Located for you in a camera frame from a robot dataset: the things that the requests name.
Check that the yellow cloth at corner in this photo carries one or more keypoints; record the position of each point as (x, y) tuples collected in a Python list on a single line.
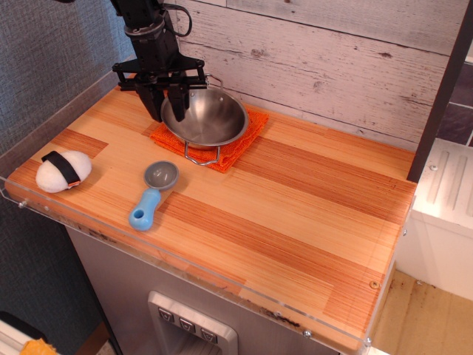
[(37, 347)]

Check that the steel bowl with wire handles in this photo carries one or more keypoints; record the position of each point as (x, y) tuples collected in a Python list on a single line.
[(213, 120)]

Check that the white plush rice ball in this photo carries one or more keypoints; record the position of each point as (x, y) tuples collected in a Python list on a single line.
[(62, 170)]

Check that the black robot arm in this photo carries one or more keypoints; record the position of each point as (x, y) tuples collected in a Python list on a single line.
[(138, 14)]

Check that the blue grey toy scoop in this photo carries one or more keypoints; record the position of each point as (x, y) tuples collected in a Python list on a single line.
[(159, 176)]

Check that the dark vertical post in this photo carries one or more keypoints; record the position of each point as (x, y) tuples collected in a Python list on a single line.
[(444, 93)]

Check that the orange folded towel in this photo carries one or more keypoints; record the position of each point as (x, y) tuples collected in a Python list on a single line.
[(229, 154)]

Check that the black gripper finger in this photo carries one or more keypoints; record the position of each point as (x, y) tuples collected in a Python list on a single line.
[(178, 95), (152, 99)]

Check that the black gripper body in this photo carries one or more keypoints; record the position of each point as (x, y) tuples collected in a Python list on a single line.
[(158, 60)]

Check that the grey cabinet dispenser panel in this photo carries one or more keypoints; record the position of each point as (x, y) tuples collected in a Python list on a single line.
[(182, 330)]

